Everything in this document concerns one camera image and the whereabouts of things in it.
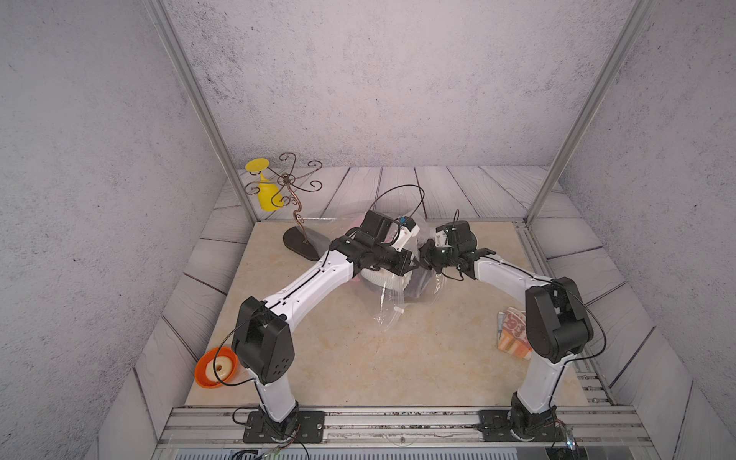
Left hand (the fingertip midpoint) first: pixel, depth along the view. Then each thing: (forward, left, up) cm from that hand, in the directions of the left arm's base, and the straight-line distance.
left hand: (423, 265), depth 78 cm
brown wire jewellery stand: (+28, +40, -20) cm, 53 cm away
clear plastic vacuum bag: (-2, +8, -11) cm, 14 cm away
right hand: (+10, +2, -8) cm, 13 cm away
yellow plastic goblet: (+30, +47, 0) cm, 56 cm away
